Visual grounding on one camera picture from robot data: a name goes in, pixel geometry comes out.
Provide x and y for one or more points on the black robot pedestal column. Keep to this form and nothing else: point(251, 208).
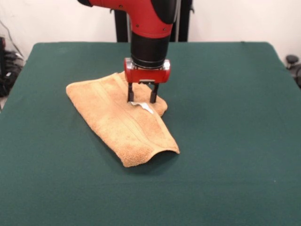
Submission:
point(183, 23)

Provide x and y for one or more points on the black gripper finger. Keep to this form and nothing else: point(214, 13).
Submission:
point(130, 94)
point(153, 95)

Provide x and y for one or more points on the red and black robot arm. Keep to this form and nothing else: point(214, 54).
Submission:
point(150, 28)

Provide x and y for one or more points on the tan terry towel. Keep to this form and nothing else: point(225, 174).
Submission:
point(113, 117)

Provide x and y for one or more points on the dark green table cloth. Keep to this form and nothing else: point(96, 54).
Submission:
point(58, 176)

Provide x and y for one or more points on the dark pedestal leg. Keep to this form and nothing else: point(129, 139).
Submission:
point(9, 70)
point(292, 60)

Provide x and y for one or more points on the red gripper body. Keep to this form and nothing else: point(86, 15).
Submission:
point(147, 75)

